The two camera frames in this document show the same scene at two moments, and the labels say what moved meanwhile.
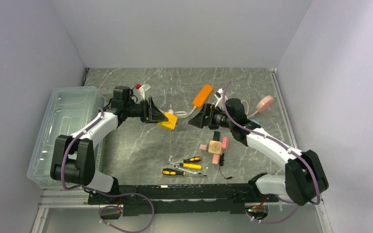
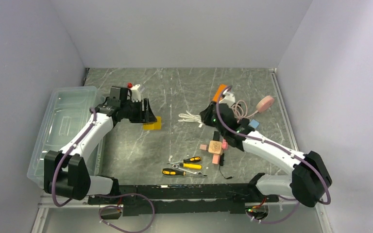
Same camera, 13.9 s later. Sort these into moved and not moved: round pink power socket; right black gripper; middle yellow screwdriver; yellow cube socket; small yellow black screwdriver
Moved: yellow cube socket
Not moved: middle yellow screwdriver; small yellow black screwdriver; round pink power socket; right black gripper
